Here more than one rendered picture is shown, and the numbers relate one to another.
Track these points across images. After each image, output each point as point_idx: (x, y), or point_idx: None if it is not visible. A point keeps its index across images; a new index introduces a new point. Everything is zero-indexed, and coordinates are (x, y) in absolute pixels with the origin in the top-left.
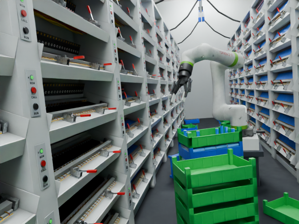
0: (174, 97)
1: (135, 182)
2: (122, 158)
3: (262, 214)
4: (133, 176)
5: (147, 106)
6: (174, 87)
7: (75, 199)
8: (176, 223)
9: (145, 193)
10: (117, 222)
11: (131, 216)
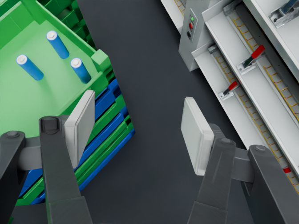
0: (191, 141)
1: (265, 125)
2: None
3: (14, 213)
4: (223, 54)
5: None
6: (272, 214)
7: None
8: (139, 114)
9: None
10: (183, 13)
11: (187, 48)
